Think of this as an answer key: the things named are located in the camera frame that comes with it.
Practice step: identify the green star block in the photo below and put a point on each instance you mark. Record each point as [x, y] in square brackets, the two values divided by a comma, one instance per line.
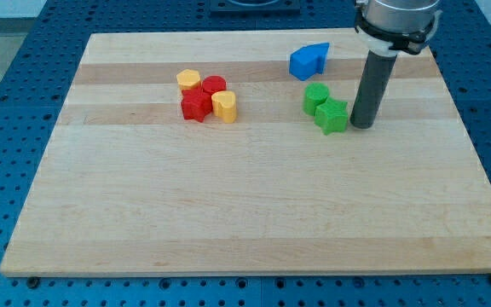
[332, 116]

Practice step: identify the yellow hexagon block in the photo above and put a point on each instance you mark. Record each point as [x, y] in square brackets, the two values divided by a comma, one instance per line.
[188, 79]

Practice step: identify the yellow heart block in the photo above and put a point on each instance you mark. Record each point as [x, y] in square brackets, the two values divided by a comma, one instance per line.
[224, 105]

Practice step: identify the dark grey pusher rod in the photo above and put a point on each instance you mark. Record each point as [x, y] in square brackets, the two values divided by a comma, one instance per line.
[374, 79]

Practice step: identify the red cylinder block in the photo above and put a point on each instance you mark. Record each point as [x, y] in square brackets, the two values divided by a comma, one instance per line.
[213, 84]

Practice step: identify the blue arrow block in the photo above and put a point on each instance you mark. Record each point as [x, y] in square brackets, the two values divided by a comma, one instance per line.
[308, 61]

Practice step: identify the red star block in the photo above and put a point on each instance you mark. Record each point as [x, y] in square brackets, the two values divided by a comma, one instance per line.
[196, 104]

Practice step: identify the wooden board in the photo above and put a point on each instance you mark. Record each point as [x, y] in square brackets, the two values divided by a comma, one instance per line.
[128, 187]

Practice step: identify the green cylinder block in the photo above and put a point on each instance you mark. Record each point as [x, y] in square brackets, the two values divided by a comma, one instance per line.
[314, 95]

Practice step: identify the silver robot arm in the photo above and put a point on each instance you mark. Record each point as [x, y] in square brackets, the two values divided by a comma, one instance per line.
[389, 27]

